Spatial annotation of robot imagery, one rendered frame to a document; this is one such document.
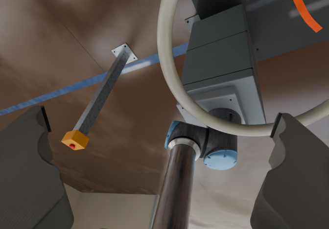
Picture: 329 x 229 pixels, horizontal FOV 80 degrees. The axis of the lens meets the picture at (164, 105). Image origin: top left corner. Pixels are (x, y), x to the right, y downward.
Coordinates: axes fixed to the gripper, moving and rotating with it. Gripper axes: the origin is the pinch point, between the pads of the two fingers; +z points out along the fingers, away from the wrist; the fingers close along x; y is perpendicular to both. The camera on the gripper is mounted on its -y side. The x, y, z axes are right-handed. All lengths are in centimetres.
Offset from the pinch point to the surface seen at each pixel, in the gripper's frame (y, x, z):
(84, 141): 84, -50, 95
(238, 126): 22.2, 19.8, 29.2
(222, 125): 21.5, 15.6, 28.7
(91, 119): 77, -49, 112
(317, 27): 12, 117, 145
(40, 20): 22, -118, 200
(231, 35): 15, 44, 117
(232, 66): 26, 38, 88
